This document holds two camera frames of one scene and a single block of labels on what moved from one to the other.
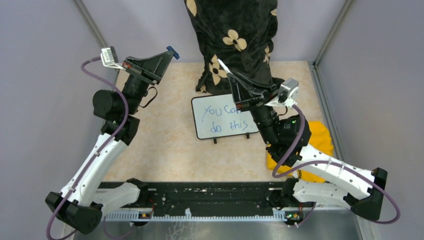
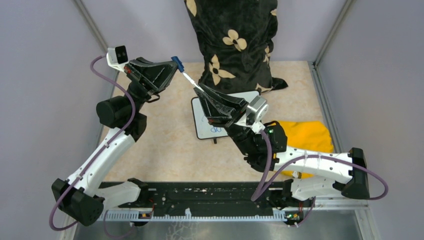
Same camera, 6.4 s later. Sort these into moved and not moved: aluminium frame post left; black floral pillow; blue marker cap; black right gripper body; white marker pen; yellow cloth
Moved: white marker pen; black right gripper body; blue marker cap
Not moved: yellow cloth; black floral pillow; aluminium frame post left
